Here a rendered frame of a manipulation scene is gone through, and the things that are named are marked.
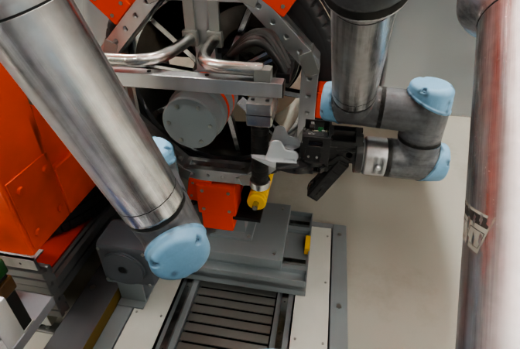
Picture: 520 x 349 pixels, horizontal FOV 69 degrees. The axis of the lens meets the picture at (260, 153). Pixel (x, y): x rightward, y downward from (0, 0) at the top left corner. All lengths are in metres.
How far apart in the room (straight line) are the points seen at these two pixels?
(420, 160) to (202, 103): 0.45
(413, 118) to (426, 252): 1.20
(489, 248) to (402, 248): 1.58
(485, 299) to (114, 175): 0.32
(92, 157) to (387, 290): 1.40
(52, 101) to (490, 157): 0.33
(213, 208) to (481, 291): 0.99
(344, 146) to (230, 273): 0.82
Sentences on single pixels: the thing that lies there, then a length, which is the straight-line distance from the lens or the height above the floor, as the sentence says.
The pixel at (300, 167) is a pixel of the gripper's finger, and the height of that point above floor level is 0.84.
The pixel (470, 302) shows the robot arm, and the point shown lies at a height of 1.07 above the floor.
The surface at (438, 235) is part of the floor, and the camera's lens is 1.94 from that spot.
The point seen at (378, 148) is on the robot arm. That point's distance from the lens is 0.73.
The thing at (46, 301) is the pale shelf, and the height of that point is 0.45.
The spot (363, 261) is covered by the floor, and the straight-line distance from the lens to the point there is 1.72.
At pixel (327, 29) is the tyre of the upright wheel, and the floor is 1.01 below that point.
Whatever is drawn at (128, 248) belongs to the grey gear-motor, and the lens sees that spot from 1.23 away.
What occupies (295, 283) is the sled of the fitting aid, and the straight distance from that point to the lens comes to 1.40.
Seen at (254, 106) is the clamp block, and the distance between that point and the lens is 0.71.
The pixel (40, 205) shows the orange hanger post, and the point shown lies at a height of 0.63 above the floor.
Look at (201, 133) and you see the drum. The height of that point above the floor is 0.83.
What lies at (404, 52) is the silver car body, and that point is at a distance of 1.13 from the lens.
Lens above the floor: 1.26
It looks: 33 degrees down
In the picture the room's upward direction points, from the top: straight up
